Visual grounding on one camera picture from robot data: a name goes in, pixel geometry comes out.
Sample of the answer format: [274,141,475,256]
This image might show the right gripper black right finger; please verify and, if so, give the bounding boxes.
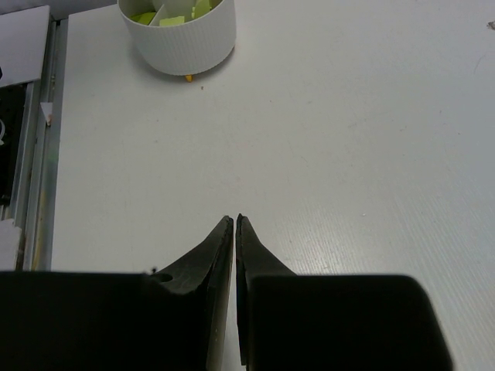
[235,216,453,370]

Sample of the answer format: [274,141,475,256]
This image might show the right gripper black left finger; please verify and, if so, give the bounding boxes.
[1,217,234,370]

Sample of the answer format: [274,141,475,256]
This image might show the lime lego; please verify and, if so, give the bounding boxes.
[130,12,156,26]
[191,0,222,19]

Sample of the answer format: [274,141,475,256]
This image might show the lime lego table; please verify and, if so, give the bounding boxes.
[159,15,186,27]

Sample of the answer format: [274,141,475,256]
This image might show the white round divided container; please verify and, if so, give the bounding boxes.
[117,1,237,76]

